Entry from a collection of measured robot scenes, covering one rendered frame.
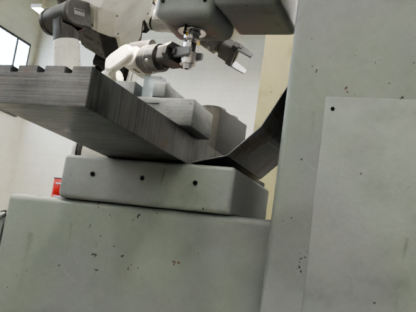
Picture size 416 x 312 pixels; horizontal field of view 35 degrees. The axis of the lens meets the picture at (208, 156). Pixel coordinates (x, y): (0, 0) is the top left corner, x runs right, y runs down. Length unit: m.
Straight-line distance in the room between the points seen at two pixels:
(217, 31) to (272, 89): 1.78
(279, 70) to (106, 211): 2.16
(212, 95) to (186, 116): 10.34
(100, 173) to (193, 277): 0.38
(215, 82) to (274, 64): 8.28
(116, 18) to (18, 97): 1.10
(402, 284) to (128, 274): 0.68
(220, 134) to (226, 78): 9.84
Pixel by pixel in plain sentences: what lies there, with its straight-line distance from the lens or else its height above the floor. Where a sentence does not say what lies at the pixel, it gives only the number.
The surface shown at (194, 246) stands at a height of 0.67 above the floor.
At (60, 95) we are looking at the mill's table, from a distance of 1.31.
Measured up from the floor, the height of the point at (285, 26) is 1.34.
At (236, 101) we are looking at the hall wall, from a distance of 11.81.
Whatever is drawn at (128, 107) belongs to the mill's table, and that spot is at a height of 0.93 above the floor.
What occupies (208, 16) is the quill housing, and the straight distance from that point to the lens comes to 1.92.
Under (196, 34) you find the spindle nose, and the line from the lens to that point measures 2.00.
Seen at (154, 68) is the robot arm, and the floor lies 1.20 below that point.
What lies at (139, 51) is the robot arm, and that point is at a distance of 2.09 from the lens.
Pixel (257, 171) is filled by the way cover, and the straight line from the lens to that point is 1.92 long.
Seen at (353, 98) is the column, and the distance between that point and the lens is 1.58.
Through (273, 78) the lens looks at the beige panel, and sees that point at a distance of 3.77.
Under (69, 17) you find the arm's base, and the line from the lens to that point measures 2.32.
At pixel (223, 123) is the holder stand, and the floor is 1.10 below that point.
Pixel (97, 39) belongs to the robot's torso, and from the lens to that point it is 2.51.
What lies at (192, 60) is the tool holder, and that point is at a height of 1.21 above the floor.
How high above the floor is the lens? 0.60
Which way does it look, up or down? 10 degrees up
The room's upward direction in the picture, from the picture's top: 8 degrees clockwise
